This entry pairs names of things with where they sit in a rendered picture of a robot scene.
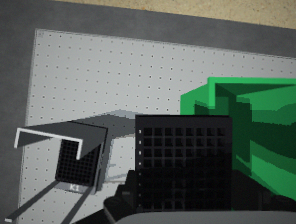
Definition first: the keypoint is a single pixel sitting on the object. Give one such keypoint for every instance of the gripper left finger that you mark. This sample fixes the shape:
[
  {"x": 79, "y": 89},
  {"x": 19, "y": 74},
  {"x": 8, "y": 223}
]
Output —
[{"x": 116, "y": 207}]

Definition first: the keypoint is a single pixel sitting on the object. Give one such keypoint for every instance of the green bin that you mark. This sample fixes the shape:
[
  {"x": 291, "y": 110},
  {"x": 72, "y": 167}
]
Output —
[{"x": 263, "y": 128}]

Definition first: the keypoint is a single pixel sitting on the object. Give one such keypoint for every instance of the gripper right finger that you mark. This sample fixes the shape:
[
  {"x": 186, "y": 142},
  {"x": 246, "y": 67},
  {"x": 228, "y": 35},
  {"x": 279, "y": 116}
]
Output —
[{"x": 248, "y": 195}]

